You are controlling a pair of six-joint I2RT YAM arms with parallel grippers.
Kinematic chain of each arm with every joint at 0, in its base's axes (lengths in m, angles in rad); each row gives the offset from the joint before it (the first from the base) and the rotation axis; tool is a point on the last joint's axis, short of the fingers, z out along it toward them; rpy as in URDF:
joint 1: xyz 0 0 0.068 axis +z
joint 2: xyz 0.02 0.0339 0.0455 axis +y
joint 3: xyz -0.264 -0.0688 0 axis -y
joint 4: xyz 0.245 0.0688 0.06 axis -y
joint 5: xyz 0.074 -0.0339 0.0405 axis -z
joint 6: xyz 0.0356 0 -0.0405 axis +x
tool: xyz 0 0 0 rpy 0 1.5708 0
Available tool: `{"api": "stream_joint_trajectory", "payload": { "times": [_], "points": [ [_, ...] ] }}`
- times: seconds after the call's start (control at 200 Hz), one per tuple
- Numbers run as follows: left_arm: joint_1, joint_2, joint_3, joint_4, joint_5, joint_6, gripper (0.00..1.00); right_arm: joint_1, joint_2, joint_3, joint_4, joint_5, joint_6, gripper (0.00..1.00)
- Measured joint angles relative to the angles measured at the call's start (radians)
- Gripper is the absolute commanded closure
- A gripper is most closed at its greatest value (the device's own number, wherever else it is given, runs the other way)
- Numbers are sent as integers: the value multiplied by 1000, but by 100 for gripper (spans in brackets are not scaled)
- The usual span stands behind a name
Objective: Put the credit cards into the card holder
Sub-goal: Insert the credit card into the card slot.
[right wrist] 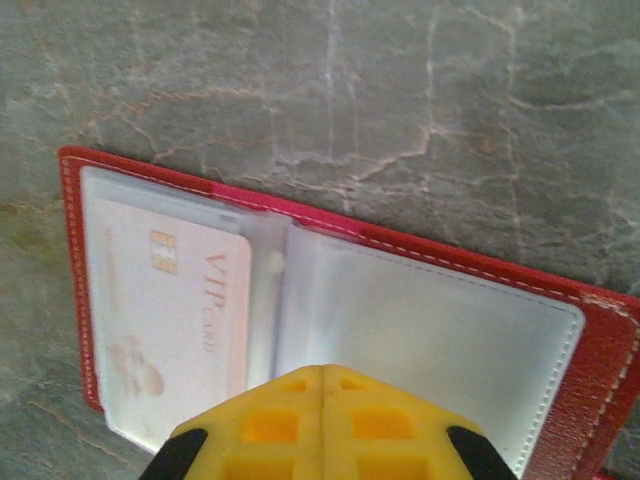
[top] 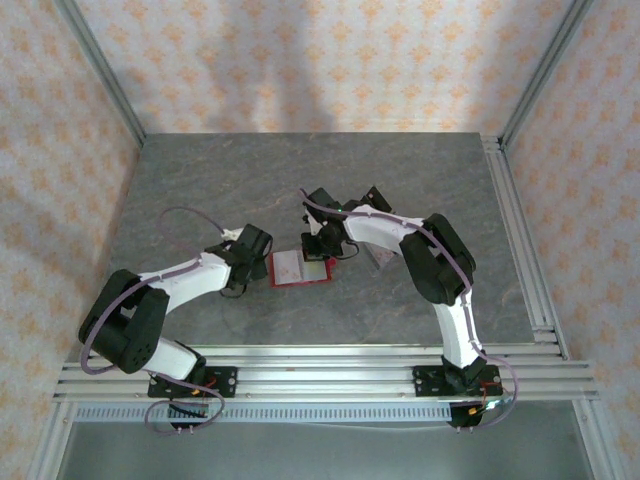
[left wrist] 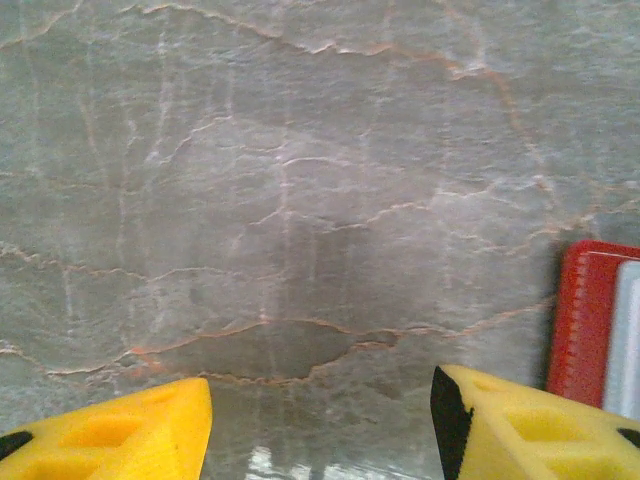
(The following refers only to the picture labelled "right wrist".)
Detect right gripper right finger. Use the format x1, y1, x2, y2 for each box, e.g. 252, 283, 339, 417
323, 365, 516, 480

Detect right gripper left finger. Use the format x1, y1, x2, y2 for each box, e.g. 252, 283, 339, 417
144, 365, 325, 480

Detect white VIP card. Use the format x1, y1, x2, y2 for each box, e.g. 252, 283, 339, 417
92, 197, 254, 436

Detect red card holder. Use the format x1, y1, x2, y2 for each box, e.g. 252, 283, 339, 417
57, 143, 640, 480

